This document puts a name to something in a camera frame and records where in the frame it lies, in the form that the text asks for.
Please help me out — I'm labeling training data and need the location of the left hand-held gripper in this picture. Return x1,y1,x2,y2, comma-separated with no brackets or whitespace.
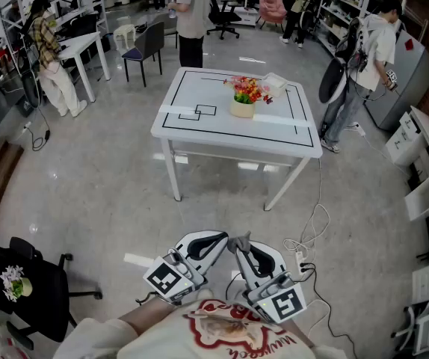
142,230,230,307

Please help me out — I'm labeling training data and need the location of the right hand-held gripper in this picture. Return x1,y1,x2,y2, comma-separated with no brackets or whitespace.
235,240,308,325

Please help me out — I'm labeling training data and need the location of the grey knitted cloth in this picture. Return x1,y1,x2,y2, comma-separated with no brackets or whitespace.
226,231,253,254

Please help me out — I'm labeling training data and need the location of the flower bouquet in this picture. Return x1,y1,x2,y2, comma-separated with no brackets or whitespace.
223,75,275,120

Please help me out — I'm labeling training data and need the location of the person's right forearm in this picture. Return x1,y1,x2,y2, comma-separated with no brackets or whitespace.
280,318,316,349

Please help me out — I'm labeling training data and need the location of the person's left forearm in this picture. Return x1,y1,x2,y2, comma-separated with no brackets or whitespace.
118,295,185,338

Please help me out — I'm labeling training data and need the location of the person's white printed shirt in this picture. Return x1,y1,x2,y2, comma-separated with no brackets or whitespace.
52,288,350,359

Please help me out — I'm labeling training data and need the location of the black swivel chair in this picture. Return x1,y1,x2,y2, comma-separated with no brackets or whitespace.
0,230,103,351

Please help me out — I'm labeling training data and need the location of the white rectangular box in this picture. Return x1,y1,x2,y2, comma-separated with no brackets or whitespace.
262,72,288,98

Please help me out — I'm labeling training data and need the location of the small pot with white flowers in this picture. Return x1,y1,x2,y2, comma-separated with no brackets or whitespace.
0,265,34,303

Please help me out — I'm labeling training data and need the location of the white drawer cabinet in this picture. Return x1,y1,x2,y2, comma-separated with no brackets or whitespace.
385,111,423,166

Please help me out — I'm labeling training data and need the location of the grey chair with blue seat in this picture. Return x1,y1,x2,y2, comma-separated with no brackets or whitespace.
121,21,165,88

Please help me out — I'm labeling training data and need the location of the grey armchair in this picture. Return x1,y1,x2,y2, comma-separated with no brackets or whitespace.
153,12,180,50

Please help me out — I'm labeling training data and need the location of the white ornate stool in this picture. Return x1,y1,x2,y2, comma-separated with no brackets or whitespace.
113,23,137,50

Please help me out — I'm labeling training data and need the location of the black office chair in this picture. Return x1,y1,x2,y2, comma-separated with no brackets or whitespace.
206,0,242,40

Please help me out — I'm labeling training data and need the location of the grey refrigerator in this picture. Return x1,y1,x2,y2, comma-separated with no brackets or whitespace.
363,30,429,132

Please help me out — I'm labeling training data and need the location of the pink armchair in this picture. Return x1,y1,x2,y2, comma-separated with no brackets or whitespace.
255,0,288,33

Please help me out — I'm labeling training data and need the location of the white shelving unit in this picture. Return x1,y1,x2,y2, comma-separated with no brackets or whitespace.
317,0,383,58
0,0,109,63

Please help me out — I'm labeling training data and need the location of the black floor cable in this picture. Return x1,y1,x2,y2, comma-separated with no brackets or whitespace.
300,262,357,359

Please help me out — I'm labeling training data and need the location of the white floor cable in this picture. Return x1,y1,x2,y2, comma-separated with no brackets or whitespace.
283,157,331,261

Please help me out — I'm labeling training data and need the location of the black power adapter cable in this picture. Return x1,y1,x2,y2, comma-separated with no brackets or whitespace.
23,121,51,152

